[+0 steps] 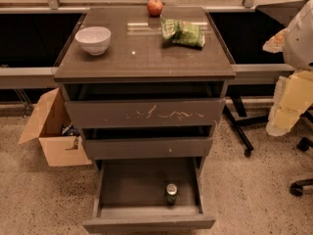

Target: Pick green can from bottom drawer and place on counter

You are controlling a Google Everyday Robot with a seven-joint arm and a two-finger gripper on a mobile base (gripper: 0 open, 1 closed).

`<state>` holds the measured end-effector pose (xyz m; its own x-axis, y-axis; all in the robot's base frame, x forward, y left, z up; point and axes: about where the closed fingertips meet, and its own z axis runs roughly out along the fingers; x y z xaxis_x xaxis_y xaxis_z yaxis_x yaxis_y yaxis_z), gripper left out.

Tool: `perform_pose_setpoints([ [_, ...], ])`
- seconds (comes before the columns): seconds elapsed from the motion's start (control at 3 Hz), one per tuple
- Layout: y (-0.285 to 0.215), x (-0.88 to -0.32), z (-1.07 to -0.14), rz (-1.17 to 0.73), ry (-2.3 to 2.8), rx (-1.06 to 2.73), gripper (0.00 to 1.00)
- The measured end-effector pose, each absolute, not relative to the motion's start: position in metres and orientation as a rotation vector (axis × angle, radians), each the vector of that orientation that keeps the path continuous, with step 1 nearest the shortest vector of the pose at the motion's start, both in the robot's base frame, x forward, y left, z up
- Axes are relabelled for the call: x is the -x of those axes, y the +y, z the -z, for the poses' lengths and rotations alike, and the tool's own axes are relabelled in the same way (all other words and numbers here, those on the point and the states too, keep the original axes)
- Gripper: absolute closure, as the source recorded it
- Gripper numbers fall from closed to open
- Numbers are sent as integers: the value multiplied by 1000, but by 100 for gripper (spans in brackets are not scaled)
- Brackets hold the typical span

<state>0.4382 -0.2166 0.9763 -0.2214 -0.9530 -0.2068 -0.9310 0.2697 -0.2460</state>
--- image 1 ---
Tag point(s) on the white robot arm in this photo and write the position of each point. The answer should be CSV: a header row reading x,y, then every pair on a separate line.
x,y
298,46

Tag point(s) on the top grey drawer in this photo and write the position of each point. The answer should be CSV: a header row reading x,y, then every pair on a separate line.
x,y
145,112

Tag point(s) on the middle grey drawer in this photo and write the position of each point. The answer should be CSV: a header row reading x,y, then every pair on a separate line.
x,y
147,142

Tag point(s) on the green drink can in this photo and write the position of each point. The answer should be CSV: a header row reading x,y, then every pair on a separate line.
x,y
171,193

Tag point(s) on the grey metal window rail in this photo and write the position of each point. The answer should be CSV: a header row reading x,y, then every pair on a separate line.
x,y
33,78

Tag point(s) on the green chip bag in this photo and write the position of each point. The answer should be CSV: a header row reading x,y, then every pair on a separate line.
x,y
182,32

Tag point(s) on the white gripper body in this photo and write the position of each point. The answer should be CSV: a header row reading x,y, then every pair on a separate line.
x,y
299,44

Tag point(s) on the red apple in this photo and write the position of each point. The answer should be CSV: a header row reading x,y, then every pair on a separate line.
x,y
154,8

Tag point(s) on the open cardboard box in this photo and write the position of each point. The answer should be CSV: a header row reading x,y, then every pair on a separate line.
x,y
46,123

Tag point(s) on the white ceramic bowl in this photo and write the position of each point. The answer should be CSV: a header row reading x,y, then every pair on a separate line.
x,y
94,40

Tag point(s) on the bottom grey open drawer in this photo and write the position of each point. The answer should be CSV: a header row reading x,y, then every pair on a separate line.
x,y
131,197

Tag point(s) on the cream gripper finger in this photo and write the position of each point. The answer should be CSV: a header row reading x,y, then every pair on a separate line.
x,y
275,43
281,122

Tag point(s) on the dark items inside box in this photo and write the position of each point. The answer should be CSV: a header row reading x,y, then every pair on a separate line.
x,y
69,130

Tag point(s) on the dark grey drawer cabinet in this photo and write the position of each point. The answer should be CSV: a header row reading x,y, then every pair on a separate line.
x,y
136,41

